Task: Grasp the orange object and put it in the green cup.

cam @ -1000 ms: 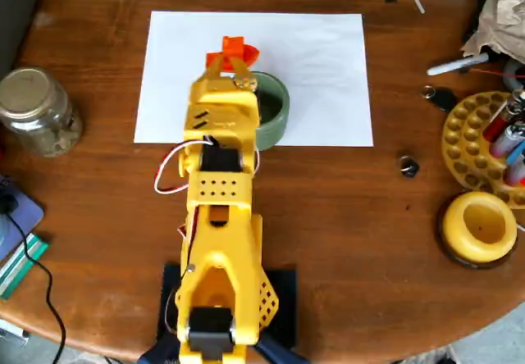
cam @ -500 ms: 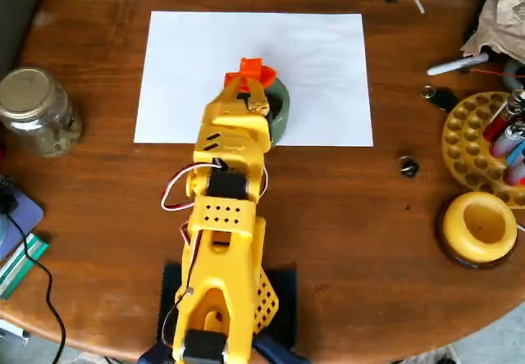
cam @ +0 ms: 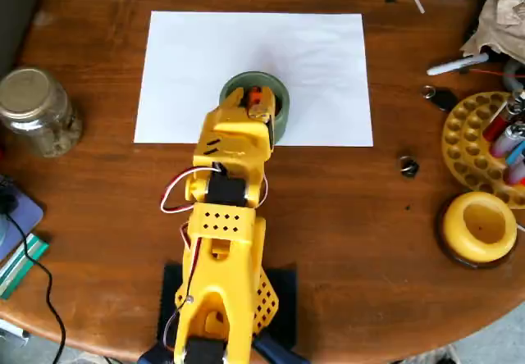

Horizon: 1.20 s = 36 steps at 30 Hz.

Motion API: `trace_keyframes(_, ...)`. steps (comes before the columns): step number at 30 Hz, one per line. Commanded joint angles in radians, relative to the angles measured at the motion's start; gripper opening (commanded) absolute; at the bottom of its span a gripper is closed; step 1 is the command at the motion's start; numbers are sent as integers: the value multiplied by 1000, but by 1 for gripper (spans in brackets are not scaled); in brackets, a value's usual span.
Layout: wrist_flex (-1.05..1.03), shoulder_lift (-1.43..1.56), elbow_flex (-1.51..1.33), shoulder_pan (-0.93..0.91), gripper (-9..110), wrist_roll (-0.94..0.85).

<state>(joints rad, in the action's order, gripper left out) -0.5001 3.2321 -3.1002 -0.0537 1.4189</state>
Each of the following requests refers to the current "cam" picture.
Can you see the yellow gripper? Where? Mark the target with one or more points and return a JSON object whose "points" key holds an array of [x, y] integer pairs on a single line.
{"points": [[235, 116]]}

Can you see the orange printed boat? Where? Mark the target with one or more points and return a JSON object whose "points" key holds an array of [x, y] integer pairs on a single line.
{"points": [[255, 94]]}

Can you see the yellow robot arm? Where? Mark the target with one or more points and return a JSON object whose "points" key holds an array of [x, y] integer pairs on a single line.
{"points": [[221, 257]]}

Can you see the green ribbed cup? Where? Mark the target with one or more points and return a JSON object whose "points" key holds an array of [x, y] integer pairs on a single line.
{"points": [[284, 112]]}

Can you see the white paper sheet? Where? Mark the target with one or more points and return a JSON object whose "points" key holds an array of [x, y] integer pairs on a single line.
{"points": [[311, 52]]}

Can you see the small black metal nut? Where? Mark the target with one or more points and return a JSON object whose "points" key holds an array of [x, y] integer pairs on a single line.
{"points": [[409, 166]]}

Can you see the white marker pen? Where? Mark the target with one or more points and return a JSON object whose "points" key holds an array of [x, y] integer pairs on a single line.
{"points": [[451, 65]]}

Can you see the yellow round holed tray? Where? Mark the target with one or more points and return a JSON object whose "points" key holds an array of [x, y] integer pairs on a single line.
{"points": [[463, 134]]}

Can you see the glass jar with gold lid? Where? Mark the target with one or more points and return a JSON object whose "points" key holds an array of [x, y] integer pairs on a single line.
{"points": [[33, 110]]}

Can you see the purple notebook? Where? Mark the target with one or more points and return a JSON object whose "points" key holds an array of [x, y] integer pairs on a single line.
{"points": [[28, 216]]}

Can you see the dark grey chair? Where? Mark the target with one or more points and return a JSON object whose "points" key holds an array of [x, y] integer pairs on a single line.
{"points": [[16, 11]]}

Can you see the black adapter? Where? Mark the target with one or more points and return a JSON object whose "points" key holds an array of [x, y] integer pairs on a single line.
{"points": [[7, 196]]}

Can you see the grey curved tube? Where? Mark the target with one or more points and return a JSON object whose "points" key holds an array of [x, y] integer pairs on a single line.
{"points": [[508, 75]]}

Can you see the blue lighter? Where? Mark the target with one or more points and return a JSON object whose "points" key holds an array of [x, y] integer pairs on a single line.
{"points": [[516, 156]]}

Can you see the crumpled brown paper bag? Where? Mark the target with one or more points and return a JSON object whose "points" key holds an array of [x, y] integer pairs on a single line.
{"points": [[506, 15]]}

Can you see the pink red lighter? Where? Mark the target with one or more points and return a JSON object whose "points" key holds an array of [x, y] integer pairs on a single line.
{"points": [[514, 175]]}

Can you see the green white book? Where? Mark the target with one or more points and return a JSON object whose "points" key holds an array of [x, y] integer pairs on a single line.
{"points": [[20, 265]]}

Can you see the white device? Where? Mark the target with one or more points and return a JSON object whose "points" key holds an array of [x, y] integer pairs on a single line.
{"points": [[12, 333]]}

